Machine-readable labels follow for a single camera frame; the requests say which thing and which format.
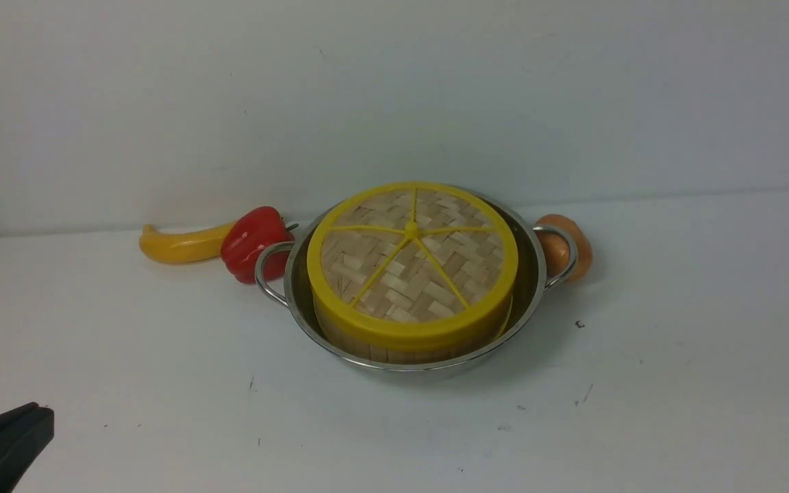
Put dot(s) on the yellow plastic banana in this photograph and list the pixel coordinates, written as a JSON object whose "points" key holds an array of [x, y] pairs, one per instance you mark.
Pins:
{"points": [[183, 248]]}

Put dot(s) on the stainless steel pot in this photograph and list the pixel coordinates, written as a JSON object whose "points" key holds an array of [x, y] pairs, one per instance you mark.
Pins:
{"points": [[282, 276]]}

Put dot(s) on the bamboo steamer basket yellow rim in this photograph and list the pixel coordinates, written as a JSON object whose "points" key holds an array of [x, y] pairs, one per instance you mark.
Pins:
{"points": [[399, 339]]}

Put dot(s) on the red plastic bell pepper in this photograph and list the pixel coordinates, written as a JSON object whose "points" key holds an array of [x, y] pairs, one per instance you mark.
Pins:
{"points": [[249, 236]]}

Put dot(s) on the brown plastic potato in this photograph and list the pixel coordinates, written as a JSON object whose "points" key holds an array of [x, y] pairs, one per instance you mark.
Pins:
{"points": [[556, 252]]}

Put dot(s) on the woven bamboo lid yellow rim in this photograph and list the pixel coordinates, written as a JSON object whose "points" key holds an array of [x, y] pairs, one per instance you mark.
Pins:
{"points": [[412, 243]]}

